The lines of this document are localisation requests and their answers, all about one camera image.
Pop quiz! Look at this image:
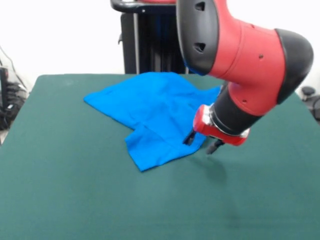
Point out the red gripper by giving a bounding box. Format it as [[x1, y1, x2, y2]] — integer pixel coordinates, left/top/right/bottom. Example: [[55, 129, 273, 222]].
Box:
[[182, 104, 251, 156]]

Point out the blue laundry garment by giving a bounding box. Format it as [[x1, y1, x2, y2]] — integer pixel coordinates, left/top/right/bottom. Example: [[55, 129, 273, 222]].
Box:
[[83, 71, 223, 172]]

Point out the grey wall cable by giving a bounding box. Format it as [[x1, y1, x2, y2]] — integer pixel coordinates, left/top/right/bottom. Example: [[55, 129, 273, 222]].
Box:
[[0, 44, 28, 91]]

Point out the dark green table cloth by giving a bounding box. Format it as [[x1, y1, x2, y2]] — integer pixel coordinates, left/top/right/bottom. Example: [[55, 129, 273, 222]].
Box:
[[0, 73, 320, 240]]

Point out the grey chair base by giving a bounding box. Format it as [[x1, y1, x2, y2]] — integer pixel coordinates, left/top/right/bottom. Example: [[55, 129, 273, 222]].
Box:
[[301, 86, 320, 118]]

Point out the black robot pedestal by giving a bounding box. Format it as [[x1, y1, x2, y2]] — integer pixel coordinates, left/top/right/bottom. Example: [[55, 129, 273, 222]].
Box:
[[109, 0, 191, 75]]

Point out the black equipment pile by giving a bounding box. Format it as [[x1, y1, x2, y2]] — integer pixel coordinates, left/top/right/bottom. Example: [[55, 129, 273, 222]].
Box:
[[0, 66, 30, 131]]

